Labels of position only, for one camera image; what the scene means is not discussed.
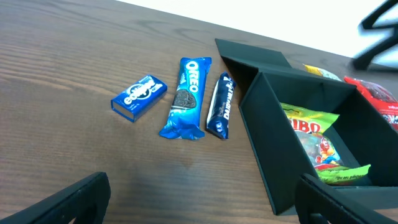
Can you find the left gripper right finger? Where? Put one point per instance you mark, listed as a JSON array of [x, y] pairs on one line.
[[316, 202]]

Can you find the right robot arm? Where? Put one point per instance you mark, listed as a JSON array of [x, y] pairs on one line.
[[384, 36]]

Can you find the yellow Hacks candy bag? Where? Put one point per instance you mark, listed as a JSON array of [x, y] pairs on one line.
[[321, 72]]

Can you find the blue Oreo cookie pack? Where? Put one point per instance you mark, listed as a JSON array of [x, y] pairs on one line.
[[183, 121]]

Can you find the red Hacks candy bag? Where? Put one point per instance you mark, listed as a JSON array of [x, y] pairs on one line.
[[379, 97]]

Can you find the green Haribo gummy bag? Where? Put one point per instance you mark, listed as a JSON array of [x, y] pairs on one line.
[[309, 126]]

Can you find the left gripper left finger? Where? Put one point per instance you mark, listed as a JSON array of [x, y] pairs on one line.
[[83, 202]]

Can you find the purple Dairy Milk bar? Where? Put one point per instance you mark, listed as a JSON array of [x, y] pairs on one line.
[[217, 121]]

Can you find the blue Eclipse mints box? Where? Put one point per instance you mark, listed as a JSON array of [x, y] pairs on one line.
[[138, 98]]

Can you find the dark green open box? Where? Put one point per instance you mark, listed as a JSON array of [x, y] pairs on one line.
[[360, 134]]

